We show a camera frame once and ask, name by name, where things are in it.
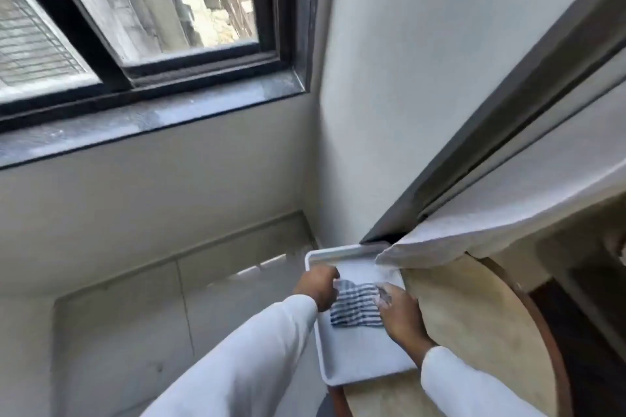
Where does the white curtain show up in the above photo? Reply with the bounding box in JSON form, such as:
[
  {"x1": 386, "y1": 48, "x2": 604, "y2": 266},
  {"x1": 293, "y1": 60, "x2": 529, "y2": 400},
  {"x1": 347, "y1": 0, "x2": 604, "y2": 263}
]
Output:
[{"x1": 375, "y1": 84, "x2": 626, "y2": 270}]

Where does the round wooden table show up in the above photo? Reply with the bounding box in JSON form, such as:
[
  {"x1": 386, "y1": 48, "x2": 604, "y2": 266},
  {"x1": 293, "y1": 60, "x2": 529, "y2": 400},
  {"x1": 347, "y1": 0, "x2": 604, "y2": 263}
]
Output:
[{"x1": 329, "y1": 254, "x2": 573, "y2": 417}]

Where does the dark sliding door frame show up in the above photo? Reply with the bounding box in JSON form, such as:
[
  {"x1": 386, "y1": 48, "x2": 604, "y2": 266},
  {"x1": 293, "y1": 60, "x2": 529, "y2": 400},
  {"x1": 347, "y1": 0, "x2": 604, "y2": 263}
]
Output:
[{"x1": 359, "y1": 0, "x2": 626, "y2": 245}]

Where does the dark stone window sill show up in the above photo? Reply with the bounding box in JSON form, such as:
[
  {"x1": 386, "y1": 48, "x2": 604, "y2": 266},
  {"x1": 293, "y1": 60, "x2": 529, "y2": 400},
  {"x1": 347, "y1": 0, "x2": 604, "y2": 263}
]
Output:
[{"x1": 0, "y1": 67, "x2": 310, "y2": 170}]

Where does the blue white striped cloth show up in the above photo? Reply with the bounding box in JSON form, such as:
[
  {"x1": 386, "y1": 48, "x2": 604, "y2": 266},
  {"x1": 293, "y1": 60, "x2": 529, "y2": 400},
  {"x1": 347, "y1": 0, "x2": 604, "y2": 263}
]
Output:
[{"x1": 330, "y1": 279, "x2": 384, "y2": 329}]

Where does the black framed window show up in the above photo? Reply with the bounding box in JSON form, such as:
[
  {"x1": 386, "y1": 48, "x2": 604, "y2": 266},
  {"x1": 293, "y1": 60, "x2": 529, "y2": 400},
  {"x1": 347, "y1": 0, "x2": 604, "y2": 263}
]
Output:
[{"x1": 0, "y1": 0, "x2": 323, "y2": 134}]

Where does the person's left forearm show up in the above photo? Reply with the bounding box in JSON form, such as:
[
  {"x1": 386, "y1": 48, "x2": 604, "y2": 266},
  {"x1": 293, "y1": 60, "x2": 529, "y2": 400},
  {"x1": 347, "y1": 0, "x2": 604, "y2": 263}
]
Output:
[{"x1": 141, "y1": 294, "x2": 319, "y2": 417}]

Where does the white rectangular plastic tray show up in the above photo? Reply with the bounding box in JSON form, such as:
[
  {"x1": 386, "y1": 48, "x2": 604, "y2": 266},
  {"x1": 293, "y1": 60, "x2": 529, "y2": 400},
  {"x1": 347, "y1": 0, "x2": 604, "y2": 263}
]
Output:
[{"x1": 304, "y1": 244, "x2": 422, "y2": 387}]

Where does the person's right hand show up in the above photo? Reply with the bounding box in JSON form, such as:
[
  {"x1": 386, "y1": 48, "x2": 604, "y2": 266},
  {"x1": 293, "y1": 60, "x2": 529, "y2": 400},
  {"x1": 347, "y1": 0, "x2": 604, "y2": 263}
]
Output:
[{"x1": 374, "y1": 283, "x2": 436, "y2": 368}]

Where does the person's left hand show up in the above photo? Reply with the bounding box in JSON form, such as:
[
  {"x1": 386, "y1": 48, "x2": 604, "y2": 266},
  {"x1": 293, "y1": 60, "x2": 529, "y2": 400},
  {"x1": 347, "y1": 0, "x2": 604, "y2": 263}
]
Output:
[{"x1": 293, "y1": 265, "x2": 341, "y2": 313}]

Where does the person's right forearm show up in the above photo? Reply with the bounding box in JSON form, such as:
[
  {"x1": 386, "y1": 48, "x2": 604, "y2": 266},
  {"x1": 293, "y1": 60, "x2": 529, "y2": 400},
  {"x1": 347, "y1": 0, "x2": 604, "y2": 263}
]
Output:
[{"x1": 421, "y1": 346, "x2": 547, "y2": 417}]

